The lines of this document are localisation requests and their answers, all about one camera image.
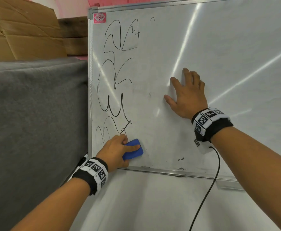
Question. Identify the person's right hand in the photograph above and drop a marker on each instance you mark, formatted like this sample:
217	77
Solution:
191	101

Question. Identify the person's left hand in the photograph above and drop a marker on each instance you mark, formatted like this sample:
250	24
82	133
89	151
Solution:
111	151

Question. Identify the person's right thumb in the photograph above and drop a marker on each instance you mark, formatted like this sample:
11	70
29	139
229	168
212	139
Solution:
170	101

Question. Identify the person's left thumb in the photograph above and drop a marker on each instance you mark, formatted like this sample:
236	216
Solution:
132	148

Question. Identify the person's right middle finger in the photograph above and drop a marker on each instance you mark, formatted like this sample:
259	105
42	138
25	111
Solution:
188	76

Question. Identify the person's right little finger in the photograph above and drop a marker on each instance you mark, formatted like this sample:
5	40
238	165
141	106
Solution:
202	86

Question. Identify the blue whiteboard eraser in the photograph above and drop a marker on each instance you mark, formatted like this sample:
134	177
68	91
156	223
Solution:
133	155

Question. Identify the white whiteboard with metal frame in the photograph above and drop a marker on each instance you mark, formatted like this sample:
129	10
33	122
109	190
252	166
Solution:
203	45

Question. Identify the person's right forearm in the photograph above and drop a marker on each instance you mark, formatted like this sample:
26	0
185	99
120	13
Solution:
258	165

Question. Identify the person's left forearm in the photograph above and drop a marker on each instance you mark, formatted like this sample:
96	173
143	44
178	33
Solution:
58	206

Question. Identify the black wristband with marker tags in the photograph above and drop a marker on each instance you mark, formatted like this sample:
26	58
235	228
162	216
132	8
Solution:
92	175
211	125

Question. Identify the black marker pen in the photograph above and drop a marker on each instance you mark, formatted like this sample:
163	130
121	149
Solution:
82	160

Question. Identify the grey felt blanket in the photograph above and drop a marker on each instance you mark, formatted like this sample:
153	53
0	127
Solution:
34	129

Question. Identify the dark wooden planks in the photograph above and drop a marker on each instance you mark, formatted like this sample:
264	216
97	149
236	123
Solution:
74	36

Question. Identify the brown cardboard sheet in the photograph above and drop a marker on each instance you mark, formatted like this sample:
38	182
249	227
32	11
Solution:
22	28

